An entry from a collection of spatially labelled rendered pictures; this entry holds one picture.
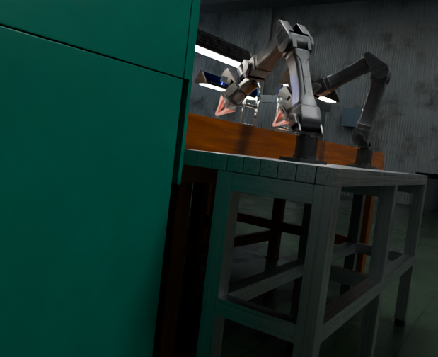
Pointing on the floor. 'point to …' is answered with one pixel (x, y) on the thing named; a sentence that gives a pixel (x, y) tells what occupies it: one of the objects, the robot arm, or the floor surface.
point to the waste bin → (433, 190)
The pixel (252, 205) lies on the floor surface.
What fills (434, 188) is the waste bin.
